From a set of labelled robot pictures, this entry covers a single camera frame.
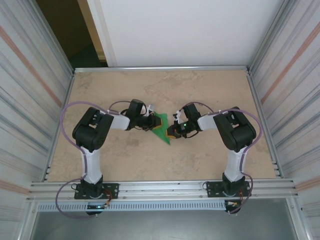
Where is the white door frame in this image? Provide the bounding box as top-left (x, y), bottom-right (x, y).
top-left (86, 0), bottom-right (118, 68)

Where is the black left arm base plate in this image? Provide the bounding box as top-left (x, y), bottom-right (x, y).
top-left (74, 183), bottom-right (120, 200)

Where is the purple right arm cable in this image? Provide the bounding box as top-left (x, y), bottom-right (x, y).
top-left (186, 101), bottom-right (263, 216)

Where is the green square paper sheet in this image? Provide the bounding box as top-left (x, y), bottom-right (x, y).
top-left (149, 111), bottom-right (172, 145)

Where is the wide aluminium mounting rail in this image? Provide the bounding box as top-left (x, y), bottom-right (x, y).
top-left (26, 177), bottom-right (300, 203)

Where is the translucent ribbed enclosure panel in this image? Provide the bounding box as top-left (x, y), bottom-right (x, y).
top-left (251, 0), bottom-right (320, 240)
top-left (0, 0), bottom-right (73, 240)

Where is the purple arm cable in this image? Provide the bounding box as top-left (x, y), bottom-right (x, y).
top-left (186, 101), bottom-right (263, 216)
top-left (55, 99), bottom-right (133, 220)

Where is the slotted grey cable duct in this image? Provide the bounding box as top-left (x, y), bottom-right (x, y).
top-left (36, 201), bottom-right (227, 212)

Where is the orange wire bundle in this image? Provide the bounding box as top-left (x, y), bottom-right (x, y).
top-left (237, 189), bottom-right (247, 208)
top-left (104, 189), bottom-right (113, 209)

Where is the grey metal sheet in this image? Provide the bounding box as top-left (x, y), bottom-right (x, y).
top-left (29, 211), bottom-right (300, 240)

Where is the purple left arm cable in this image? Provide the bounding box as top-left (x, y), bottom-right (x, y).
top-left (55, 99), bottom-right (133, 220)

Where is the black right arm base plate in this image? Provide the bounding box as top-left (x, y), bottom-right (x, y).
top-left (206, 181), bottom-right (251, 198)

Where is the aluminium table edge rail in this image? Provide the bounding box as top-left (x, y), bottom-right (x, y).
top-left (246, 69), bottom-right (285, 179)
top-left (73, 65), bottom-right (252, 74)
top-left (41, 71), bottom-right (77, 182)

